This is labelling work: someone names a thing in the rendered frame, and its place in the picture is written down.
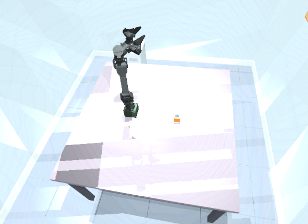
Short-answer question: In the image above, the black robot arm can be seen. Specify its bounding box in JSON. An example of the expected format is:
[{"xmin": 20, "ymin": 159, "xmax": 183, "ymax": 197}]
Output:
[{"xmin": 112, "ymin": 42, "xmax": 142, "ymax": 111}]

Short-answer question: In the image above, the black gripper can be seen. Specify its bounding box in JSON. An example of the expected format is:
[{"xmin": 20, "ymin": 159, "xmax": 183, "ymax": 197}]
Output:
[{"xmin": 120, "ymin": 26, "xmax": 145, "ymax": 54}]

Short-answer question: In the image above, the orange block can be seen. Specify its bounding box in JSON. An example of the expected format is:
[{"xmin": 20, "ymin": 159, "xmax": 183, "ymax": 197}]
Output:
[{"xmin": 174, "ymin": 113, "xmax": 181, "ymax": 122}]

